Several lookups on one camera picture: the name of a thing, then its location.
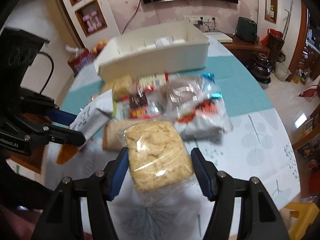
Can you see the dark brownie red wrapper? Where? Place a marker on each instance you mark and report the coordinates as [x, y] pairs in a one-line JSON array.
[[142, 104]]

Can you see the rice crisp block clear pack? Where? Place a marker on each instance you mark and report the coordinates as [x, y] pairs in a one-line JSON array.
[[159, 162]]

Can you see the pink dumbbells in niche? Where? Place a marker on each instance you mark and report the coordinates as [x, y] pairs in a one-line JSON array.
[[92, 21]]

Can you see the toast bread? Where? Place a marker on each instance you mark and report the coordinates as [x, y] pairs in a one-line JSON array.
[[94, 116]]

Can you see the white red snack bag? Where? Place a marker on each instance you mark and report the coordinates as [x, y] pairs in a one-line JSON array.
[[208, 118]]

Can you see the yellow plastic stool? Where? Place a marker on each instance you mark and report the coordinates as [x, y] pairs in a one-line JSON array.
[[306, 215]]

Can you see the dark green box appliance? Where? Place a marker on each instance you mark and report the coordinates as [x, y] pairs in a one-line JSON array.
[[246, 30]]

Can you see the white plastic storage bin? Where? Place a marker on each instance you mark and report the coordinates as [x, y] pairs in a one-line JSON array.
[[163, 48]]

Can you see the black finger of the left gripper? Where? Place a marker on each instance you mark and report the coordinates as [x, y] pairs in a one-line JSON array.
[[62, 132]]

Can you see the fruit on side table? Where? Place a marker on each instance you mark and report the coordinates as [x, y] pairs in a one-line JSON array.
[[99, 47]]

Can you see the red blue gift box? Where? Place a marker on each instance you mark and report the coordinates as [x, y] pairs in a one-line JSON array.
[[79, 58]]

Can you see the wafer biscuits clear pack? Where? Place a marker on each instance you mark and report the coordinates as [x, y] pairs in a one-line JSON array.
[[111, 131]]

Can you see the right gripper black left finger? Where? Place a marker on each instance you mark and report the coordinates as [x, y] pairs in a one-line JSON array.
[[75, 201]]

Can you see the round cake clear blue bag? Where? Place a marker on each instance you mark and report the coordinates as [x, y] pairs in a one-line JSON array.
[[185, 92]]

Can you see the white red barcode packet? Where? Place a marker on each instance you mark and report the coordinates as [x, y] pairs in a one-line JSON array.
[[153, 81]]

